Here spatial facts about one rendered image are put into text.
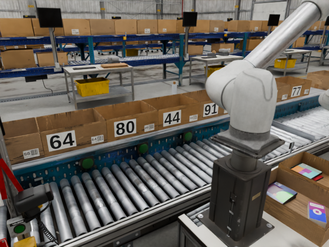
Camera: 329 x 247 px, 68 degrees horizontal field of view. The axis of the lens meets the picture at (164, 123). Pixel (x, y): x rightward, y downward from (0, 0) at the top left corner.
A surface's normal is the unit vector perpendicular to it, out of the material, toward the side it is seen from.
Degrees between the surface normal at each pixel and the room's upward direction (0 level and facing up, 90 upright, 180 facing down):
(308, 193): 88
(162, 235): 0
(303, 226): 91
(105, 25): 89
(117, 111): 90
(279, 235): 0
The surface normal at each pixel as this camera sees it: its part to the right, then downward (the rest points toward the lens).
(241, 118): -0.71, 0.29
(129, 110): 0.50, 0.32
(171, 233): 0.00, -0.92
